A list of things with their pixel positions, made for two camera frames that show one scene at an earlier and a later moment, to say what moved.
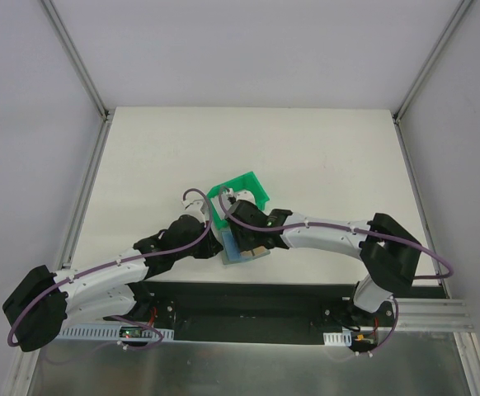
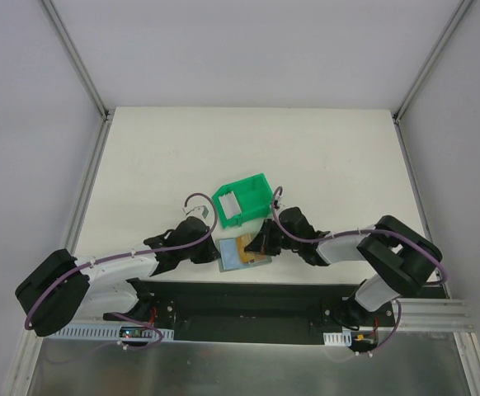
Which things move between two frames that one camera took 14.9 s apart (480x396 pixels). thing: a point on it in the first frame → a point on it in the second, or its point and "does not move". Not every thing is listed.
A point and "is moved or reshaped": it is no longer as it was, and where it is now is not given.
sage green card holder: [231, 253] is moved or reshaped
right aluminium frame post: [449, 31] does not move
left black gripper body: [209, 246] does not move
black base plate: [258, 312] does not move
